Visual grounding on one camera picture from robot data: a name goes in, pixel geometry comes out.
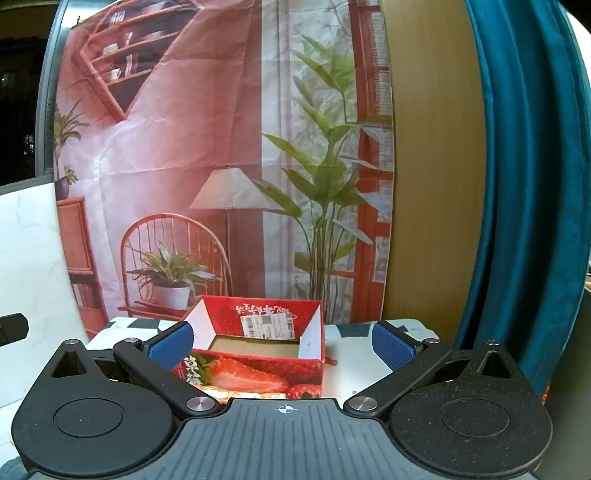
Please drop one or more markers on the wooden panel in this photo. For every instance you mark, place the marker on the wooden panel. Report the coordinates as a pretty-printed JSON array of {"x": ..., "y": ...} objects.
[{"x": 434, "y": 161}]

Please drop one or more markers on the teal curtain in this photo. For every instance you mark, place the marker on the teal curtain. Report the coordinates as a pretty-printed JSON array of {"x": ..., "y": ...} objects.
[{"x": 521, "y": 184}]

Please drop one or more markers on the printed room scene backdrop cloth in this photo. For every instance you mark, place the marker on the printed room scene backdrop cloth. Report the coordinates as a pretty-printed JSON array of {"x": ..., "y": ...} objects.
[{"x": 221, "y": 138}]

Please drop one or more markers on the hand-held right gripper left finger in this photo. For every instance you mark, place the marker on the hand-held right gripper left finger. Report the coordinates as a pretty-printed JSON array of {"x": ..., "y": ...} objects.
[{"x": 170, "y": 347}]

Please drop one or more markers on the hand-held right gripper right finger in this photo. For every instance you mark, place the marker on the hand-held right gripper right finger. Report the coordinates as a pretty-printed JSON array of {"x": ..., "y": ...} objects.
[{"x": 395, "y": 348}]

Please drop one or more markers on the orange floral oven mitt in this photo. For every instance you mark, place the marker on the orange floral oven mitt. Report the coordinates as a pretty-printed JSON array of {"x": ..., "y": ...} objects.
[{"x": 240, "y": 393}]

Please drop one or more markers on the red strawberry print cardboard box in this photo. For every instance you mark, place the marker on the red strawberry print cardboard box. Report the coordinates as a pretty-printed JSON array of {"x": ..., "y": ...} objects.
[{"x": 258, "y": 369}]

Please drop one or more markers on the cartoon print tablecloth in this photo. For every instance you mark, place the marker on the cartoon print tablecloth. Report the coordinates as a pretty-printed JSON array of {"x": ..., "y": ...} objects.
[{"x": 355, "y": 369}]

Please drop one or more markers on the dark window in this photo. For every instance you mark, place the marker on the dark window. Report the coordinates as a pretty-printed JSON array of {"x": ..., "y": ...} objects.
[{"x": 23, "y": 92}]

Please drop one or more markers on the white marble pattern board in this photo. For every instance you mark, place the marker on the white marble pattern board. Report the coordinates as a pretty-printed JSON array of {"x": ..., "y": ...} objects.
[{"x": 32, "y": 258}]

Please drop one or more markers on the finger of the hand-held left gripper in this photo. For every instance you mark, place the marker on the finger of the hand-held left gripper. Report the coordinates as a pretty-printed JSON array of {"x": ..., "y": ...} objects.
[{"x": 13, "y": 328}]

